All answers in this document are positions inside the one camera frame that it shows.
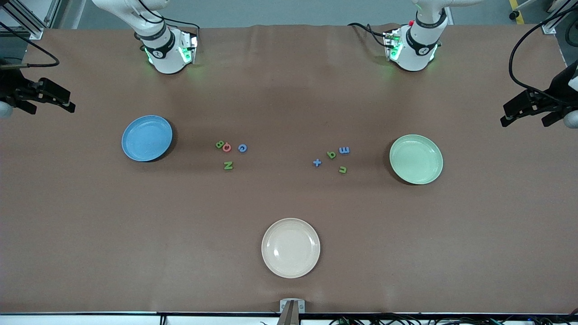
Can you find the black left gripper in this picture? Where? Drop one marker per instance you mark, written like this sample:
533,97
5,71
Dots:
558,89

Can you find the blue foam letter m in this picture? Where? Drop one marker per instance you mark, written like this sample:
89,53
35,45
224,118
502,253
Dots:
344,150

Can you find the green foam letter a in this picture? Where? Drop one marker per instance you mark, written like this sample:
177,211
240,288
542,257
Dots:
334,154

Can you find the beige plate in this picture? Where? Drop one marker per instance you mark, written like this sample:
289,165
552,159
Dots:
291,248

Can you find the red foam letter Q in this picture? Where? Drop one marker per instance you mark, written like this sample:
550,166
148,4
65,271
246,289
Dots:
223,147

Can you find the white table edge rail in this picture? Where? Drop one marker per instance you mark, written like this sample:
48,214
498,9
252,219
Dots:
90,320

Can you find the aluminium frame profile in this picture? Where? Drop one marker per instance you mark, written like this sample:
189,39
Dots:
34,32
548,28

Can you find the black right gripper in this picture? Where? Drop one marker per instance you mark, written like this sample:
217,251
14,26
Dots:
10,85

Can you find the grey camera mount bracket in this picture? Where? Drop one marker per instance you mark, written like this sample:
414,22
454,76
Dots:
292,316

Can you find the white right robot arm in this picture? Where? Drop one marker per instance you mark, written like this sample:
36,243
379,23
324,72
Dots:
165,58

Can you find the green plate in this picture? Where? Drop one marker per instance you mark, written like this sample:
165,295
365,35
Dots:
415,159

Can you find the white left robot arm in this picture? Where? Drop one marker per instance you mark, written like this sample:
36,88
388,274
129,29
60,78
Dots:
417,54

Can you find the blue plate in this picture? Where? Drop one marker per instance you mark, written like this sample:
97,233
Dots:
146,137

